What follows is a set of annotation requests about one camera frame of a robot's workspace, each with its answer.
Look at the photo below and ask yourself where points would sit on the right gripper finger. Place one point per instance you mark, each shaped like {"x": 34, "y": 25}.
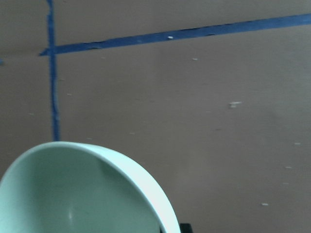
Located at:
{"x": 185, "y": 228}

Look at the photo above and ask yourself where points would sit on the green bowl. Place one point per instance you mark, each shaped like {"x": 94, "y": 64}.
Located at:
{"x": 66, "y": 187}

